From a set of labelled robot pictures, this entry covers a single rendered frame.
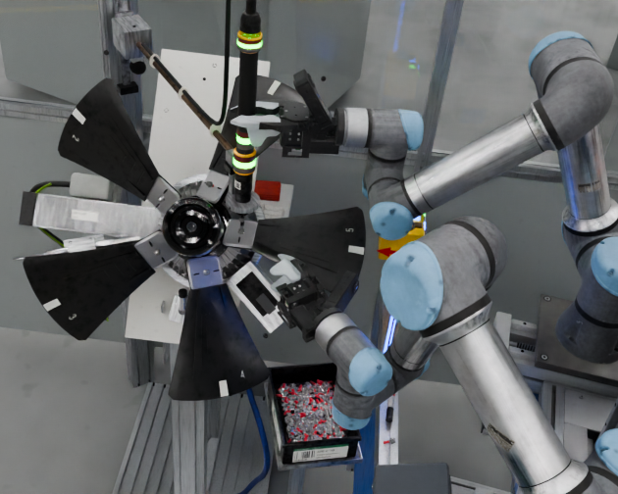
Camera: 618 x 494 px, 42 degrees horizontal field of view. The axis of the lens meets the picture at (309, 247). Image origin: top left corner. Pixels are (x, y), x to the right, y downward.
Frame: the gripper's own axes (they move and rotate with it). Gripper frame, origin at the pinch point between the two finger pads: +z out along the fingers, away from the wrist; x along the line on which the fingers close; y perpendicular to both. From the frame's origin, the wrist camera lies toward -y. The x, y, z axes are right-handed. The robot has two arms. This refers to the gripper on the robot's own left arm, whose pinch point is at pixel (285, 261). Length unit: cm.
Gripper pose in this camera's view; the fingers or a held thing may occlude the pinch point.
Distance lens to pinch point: 163.1
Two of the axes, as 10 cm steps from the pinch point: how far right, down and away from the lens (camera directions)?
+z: -5.2, -5.6, 6.4
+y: -8.5, 3.5, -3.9
